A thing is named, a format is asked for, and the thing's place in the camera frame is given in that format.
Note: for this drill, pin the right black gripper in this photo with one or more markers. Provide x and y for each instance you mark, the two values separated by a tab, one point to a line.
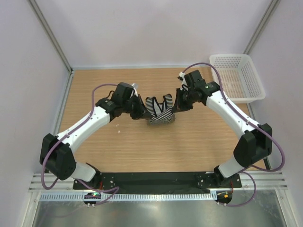
179	106

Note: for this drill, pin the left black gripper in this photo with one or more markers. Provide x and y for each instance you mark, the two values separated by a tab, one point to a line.
142	112

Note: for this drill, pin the black white striped tank top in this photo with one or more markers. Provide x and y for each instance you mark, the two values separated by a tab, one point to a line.
162	113

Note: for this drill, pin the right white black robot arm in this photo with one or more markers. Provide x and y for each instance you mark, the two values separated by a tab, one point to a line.
254	143

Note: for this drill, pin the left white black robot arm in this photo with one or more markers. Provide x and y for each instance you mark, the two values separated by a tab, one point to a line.
57	152

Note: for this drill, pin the white plastic basket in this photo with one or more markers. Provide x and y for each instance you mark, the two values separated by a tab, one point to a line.
240	80

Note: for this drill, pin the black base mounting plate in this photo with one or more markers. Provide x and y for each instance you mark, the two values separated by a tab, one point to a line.
201	180

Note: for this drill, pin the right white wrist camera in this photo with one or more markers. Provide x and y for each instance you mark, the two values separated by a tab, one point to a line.
184	85

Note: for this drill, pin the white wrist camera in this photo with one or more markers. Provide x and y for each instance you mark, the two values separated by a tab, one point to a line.
135	87
184	85

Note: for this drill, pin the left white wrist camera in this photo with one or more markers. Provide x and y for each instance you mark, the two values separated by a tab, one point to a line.
135	87

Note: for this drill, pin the right aluminium frame post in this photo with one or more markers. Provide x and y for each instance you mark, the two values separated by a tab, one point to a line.
261	25

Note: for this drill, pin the aluminium frame post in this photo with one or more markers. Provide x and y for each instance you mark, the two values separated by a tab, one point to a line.
41	18
261	25

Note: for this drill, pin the aluminium front rail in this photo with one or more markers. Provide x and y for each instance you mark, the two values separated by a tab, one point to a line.
262	180

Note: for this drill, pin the slotted white cable duct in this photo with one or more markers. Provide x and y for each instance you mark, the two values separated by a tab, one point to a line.
95	197

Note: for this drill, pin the left aluminium frame post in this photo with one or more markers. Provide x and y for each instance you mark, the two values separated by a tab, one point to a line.
41	18

